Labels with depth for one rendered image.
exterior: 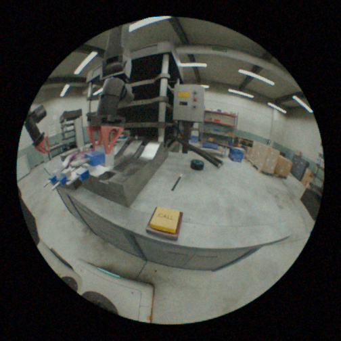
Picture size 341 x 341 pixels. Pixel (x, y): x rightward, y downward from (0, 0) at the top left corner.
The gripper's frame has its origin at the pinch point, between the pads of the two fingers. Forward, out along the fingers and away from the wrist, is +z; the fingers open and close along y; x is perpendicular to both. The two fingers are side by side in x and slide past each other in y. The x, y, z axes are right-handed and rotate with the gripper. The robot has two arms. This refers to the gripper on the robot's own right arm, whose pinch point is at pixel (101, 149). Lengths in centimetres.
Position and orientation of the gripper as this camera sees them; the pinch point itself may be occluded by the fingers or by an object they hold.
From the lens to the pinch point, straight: 30.7
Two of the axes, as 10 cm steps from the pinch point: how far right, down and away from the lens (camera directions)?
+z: -2.1, 9.2, 3.4
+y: -9.6, -2.6, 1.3
